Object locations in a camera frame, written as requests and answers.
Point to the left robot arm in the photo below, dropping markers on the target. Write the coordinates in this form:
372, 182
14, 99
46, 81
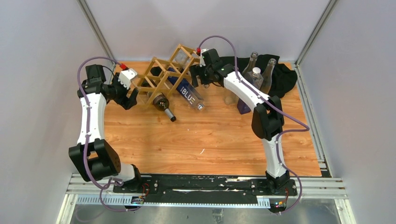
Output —
93, 156

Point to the dark brown wine bottle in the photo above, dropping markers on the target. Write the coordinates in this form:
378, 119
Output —
161, 103

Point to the blue square bottle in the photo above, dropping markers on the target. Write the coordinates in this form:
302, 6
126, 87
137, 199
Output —
251, 86
190, 94

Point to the clear bottle black gold label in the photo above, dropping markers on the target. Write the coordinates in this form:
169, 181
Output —
251, 64

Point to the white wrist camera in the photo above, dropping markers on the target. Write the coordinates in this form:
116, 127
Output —
200, 52
126, 77

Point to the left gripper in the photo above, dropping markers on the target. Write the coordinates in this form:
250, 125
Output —
123, 101

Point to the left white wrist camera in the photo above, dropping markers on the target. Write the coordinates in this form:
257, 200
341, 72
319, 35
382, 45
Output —
126, 77

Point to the aluminium rail frame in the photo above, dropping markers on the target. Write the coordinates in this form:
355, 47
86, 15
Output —
318, 189

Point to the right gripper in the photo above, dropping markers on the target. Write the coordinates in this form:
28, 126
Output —
196, 70

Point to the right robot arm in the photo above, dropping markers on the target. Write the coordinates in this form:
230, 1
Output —
267, 120

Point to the black cloth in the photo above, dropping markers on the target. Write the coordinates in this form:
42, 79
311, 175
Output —
283, 78

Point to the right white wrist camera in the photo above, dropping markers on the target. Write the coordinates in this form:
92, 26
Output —
200, 52

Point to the clear bottle pale label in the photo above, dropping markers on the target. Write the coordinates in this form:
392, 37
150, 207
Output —
267, 76

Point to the small clear bottle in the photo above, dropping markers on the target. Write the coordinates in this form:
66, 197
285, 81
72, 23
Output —
230, 98

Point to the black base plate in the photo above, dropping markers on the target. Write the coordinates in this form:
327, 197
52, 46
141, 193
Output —
204, 189

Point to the wooden wine rack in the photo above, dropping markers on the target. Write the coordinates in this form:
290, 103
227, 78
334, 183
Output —
161, 76

